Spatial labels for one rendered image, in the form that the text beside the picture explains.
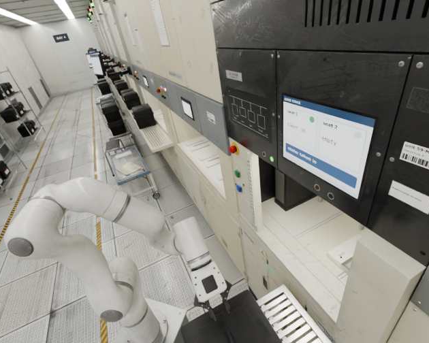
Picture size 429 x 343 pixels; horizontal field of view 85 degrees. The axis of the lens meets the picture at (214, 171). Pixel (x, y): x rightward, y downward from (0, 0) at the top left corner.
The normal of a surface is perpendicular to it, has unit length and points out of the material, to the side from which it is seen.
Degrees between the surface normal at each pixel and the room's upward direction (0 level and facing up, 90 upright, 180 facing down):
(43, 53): 90
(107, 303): 62
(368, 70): 90
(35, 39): 90
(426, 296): 90
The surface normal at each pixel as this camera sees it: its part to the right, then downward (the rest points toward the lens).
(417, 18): -0.89, 0.36
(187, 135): 0.43, 0.43
